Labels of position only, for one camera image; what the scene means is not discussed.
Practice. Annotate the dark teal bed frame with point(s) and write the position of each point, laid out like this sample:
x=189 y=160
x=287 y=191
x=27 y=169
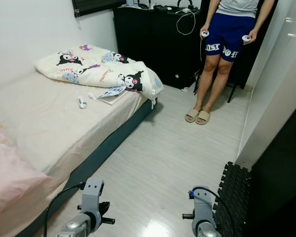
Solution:
x=98 y=158

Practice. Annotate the white green tube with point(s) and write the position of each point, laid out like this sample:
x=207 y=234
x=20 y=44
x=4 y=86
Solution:
x=82 y=102

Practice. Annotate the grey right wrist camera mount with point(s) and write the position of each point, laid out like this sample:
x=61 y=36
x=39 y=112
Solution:
x=203 y=207

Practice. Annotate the black dresser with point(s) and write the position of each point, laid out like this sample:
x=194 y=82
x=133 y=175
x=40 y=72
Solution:
x=148 y=39

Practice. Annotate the black cabinet panel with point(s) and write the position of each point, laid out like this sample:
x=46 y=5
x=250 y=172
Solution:
x=281 y=197

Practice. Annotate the black window blind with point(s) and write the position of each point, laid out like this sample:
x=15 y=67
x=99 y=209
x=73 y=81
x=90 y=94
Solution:
x=93 y=6

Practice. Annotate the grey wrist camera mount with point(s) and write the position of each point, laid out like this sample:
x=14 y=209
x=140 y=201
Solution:
x=203 y=207
x=92 y=195

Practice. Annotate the person in blue shorts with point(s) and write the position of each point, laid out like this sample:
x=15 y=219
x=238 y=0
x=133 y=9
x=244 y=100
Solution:
x=229 y=29

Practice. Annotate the white round controller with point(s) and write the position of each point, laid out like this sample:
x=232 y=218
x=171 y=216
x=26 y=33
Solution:
x=246 y=38
x=204 y=34

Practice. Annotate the beige slipper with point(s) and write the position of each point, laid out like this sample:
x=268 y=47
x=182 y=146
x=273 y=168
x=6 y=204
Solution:
x=191 y=115
x=203 y=117

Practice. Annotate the black foam puzzle mat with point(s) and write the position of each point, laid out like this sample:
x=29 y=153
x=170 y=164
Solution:
x=232 y=202

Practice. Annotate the white wardrobe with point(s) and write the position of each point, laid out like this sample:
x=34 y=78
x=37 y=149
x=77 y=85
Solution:
x=281 y=74

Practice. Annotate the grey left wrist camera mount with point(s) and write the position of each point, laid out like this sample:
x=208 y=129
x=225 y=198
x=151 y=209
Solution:
x=92 y=195

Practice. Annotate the cream cartoon print quilt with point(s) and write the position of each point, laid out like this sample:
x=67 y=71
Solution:
x=98 y=69

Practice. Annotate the blue lettered white booklet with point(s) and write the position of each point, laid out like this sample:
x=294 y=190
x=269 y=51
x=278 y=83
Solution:
x=112 y=95

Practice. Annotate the beige bed mattress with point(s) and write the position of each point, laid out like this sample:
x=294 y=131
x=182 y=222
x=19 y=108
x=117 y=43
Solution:
x=49 y=128

